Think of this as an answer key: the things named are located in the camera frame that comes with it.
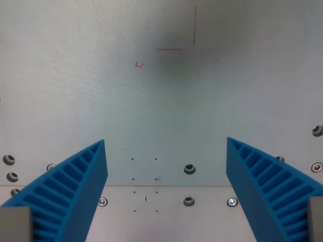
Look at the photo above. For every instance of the shiny silver screw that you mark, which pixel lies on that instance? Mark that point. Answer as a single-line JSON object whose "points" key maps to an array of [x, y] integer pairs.
{"points": [[51, 166], [232, 202], [103, 201], [316, 167]]}

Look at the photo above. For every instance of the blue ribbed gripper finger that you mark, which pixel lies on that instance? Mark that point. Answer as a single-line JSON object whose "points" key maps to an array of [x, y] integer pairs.
{"points": [[75, 191], [267, 186]]}

